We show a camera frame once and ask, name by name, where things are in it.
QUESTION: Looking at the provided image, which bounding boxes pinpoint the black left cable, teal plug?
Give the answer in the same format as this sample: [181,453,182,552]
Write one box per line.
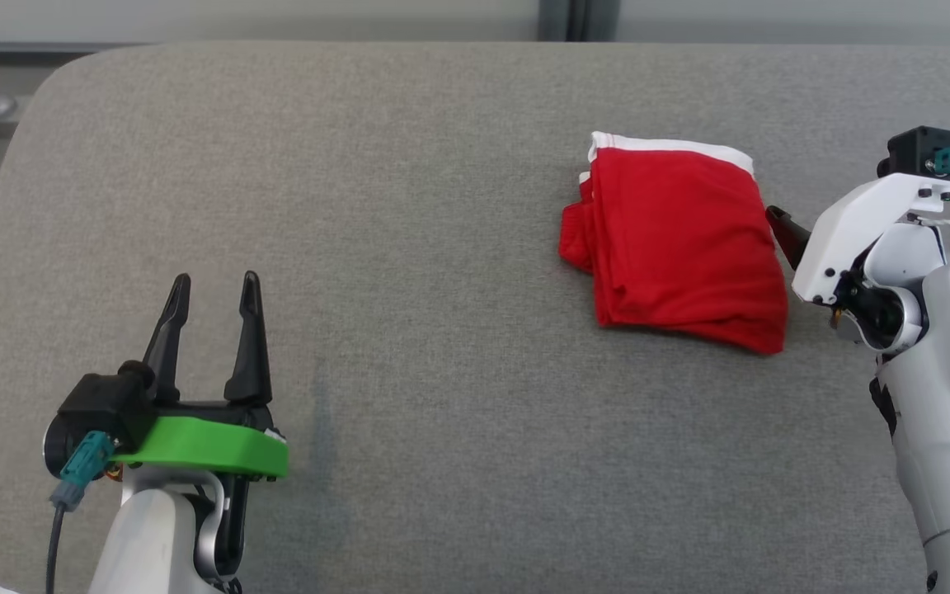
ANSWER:
[46,431,117,594]

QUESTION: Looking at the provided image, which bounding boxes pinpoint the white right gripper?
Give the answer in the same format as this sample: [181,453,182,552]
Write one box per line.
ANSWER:
[765,172,950,306]

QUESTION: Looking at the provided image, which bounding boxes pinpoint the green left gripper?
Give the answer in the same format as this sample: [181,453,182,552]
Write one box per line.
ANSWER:
[111,271,289,482]

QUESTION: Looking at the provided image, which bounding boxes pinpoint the grey vertical frame post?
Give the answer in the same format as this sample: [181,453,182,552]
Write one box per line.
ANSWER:
[537,0,620,42]

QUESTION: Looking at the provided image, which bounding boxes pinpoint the red shorts with white stripe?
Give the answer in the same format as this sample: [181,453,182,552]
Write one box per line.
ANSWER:
[559,130,789,356]

